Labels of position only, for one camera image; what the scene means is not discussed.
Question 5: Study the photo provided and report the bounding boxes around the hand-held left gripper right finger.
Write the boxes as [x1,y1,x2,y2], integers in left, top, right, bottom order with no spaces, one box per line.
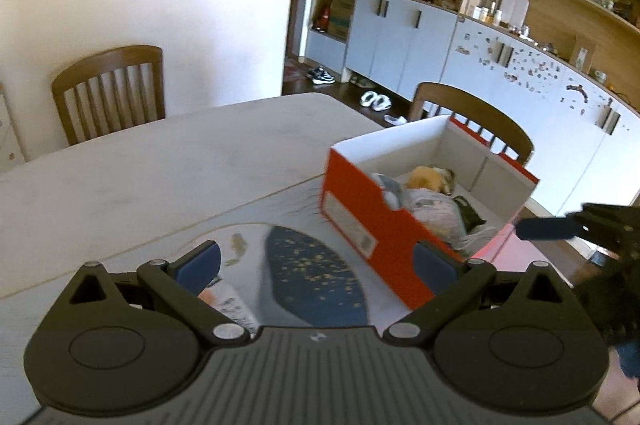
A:
[382,240,576,347]

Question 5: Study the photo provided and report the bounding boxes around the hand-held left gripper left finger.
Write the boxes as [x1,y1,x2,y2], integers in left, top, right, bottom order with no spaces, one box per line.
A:
[60,241,251,347]

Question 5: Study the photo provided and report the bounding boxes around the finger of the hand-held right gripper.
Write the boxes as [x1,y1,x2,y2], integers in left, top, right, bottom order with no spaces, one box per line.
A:
[515,215,586,242]

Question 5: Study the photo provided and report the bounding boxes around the blue white snack packet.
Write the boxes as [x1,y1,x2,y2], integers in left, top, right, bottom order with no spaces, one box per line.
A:
[199,282,259,336]

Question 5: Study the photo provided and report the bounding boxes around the black snack packet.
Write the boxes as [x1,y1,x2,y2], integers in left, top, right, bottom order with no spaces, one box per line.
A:
[452,196,487,231]

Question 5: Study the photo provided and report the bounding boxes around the white blue plastic bag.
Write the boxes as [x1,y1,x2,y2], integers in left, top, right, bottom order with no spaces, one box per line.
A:
[372,172,407,212]

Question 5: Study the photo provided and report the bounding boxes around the red cardboard box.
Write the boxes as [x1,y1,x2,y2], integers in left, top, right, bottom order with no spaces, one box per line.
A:
[318,115,541,311]

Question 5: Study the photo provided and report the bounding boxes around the white desktop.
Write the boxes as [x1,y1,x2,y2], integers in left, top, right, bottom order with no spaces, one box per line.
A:
[0,92,581,425]

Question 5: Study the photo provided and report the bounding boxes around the blue cloth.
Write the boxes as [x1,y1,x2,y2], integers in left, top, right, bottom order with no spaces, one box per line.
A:
[616,345,640,381]

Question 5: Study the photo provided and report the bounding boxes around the wooden slat-back chair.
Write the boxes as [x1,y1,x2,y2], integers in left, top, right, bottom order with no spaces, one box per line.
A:
[51,45,167,146]
[410,82,535,166]

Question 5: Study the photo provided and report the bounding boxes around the white slippers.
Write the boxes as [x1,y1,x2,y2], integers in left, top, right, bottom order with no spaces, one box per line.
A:
[360,91,393,110]

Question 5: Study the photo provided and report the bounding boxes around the black sneakers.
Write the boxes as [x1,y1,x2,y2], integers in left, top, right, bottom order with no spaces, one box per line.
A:
[306,66,337,84]

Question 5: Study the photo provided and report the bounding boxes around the white plastic container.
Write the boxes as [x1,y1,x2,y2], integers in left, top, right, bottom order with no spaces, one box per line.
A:
[500,0,530,28]

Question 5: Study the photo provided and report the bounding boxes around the white side cabinet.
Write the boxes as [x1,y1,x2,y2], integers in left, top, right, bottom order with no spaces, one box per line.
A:
[0,82,25,176]

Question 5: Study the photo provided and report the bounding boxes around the tall glass jar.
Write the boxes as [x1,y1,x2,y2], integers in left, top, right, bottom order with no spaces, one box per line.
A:
[482,0,506,23]

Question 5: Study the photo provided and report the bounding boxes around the printed cardboard box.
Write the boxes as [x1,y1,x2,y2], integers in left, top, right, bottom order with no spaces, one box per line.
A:
[327,0,356,38]

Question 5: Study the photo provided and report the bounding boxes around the white wooden wall cabinet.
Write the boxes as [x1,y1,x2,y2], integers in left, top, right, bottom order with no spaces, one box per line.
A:
[285,0,640,216]

